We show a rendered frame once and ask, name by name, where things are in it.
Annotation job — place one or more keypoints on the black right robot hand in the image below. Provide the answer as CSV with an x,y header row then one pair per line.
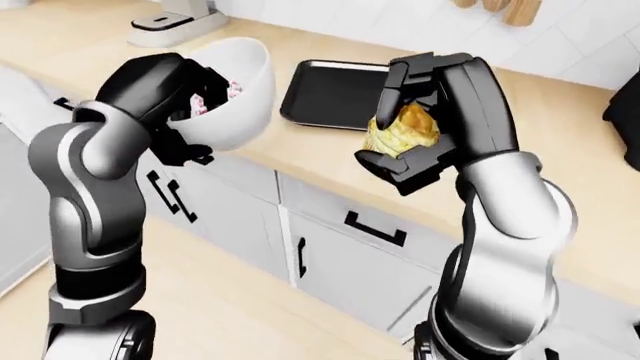
x,y
475,105

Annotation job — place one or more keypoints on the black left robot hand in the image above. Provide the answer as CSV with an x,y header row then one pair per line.
x,y
150,84

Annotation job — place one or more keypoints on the pink white cake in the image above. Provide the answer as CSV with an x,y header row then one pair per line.
x,y
212,98

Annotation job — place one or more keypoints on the golden cupcake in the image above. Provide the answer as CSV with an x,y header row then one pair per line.
x,y
405,127

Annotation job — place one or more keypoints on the white bowl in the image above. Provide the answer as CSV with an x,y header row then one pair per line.
x,y
245,93

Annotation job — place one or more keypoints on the black tray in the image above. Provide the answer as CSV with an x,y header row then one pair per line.
x,y
332,95

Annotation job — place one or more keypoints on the white appliance base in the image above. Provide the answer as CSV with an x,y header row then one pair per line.
x,y
167,24

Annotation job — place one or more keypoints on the wooden utensils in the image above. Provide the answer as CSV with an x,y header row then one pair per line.
x,y
505,9

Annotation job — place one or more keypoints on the black appliance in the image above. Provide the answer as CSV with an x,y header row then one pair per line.
x,y
622,120

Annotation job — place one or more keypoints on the white cabinet front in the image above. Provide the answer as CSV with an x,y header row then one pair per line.
x,y
320,225

